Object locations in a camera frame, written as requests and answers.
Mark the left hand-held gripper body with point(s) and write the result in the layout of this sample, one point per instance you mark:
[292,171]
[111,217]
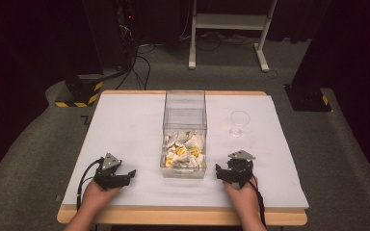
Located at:
[110,174]

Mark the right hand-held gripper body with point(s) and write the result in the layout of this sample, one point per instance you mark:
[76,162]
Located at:
[241,168]

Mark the person's left hand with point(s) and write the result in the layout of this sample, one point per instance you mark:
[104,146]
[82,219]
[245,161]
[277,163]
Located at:
[98,195]

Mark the person's right hand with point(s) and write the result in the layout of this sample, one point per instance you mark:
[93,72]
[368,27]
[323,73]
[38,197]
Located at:
[242,197]

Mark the white table mat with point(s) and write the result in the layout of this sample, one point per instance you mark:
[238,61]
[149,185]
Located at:
[131,134]

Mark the pile of white wrapped candies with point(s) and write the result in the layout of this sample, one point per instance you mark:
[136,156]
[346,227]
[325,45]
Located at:
[186,150]

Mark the clear glass cup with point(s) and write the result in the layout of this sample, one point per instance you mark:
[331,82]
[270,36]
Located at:
[238,123]

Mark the clear plastic box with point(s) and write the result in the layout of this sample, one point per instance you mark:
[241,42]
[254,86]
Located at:
[184,134]

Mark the wooden table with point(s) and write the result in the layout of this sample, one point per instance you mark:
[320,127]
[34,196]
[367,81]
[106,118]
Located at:
[173,217]

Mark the black yellow striped stand base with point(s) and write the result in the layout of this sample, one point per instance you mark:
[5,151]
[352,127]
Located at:
[86,96]

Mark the black stand base yellow mark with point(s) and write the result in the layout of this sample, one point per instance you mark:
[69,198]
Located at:
[306,97]

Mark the black equipment rack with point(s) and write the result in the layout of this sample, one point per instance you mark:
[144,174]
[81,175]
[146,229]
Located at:
[126,32]

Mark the white metal stand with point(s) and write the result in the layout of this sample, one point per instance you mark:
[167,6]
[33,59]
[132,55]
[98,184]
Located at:
[231,21]

